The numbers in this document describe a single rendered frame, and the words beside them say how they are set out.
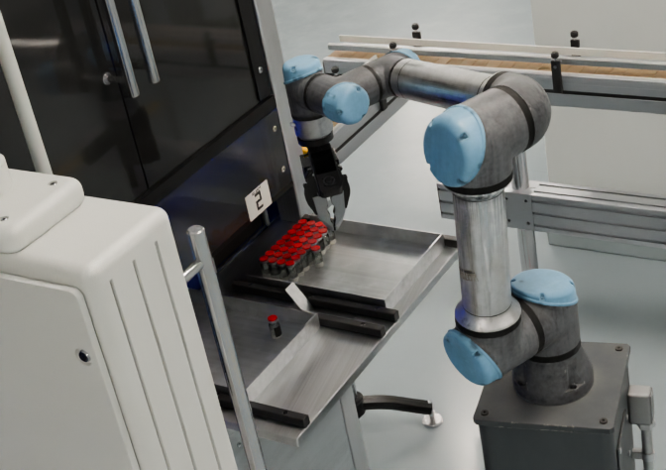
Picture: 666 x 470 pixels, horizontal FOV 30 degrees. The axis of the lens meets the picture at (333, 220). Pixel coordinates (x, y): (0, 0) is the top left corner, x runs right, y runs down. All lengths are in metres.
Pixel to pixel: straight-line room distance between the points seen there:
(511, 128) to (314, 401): 0.66
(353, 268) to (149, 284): 1.13
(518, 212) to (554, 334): 1.33
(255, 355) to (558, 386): 0.59
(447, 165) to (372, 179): 2.94
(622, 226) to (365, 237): 0.93
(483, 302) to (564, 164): 2.05
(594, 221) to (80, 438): 2.08
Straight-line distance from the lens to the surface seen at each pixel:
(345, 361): 2.38
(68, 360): 1.60
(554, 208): 3.50
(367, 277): 2.61
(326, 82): 2.29
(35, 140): 2.08
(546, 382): 2.33
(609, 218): 3.45
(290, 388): 2.35
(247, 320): 2.56
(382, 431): 3.60
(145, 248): 1.56
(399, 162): 5.00
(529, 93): 2.01
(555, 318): 2.25
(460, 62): 3.43
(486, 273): 2.09
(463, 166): 1.93
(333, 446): 3.16
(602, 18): 3.87
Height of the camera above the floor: 2.26
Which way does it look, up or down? 29 degrees down
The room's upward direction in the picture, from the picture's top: 11 degrees counter-clockwise
